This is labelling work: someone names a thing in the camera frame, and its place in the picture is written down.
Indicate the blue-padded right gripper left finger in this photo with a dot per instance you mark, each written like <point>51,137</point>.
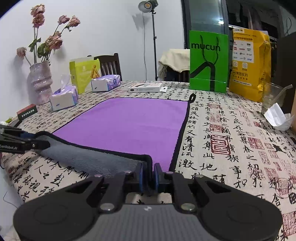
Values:
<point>141,177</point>

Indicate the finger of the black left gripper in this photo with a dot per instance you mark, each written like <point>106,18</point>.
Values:
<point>40,144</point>

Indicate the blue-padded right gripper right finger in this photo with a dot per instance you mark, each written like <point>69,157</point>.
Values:
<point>163,180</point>

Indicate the purple and grey towel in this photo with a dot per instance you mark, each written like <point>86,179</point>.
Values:
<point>118,133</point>

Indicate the red and black small box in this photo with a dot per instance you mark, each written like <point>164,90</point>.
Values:
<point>26,112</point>

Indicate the near white purple tissue pack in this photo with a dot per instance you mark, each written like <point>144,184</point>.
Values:
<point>66,96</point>

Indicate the white purple tissue pack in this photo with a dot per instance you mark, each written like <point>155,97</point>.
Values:
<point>105,83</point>
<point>66,96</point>

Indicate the speckled pink ceramic vase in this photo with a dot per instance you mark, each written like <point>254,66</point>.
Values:
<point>41,81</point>

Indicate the yellow-green paper bag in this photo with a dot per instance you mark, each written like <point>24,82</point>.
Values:
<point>82,71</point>

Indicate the far white purple tissue pack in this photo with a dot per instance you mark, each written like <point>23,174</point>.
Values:
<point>105,83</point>

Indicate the white flat box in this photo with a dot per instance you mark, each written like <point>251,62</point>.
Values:
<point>147,87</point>

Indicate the dark wooden chair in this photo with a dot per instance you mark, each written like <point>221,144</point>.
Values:
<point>109,64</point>

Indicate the cream cloth over chair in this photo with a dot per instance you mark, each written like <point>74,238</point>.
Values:
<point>177,59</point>

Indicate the crumpled white paper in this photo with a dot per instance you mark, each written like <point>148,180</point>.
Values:
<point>280,121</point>

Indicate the green mucun paper bag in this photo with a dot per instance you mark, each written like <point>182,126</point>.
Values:
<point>209,61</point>

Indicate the clear glass with straw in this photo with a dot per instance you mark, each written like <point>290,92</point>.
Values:
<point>272,94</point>

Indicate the yellow printed paper bag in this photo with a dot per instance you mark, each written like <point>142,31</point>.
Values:
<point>251,63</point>

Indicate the dark framed sliding window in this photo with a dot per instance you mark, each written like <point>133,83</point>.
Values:
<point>275,17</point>

